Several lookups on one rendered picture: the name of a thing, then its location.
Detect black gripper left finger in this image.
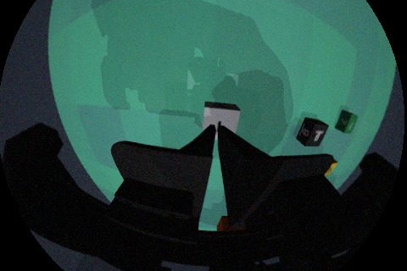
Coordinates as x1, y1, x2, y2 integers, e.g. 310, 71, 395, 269
111, 124, 217, 219

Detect yellow block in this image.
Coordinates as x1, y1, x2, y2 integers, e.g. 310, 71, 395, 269
326, 159, 338, 175

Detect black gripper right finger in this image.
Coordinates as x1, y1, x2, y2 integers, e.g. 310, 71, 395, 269
217, 125, 333, 230

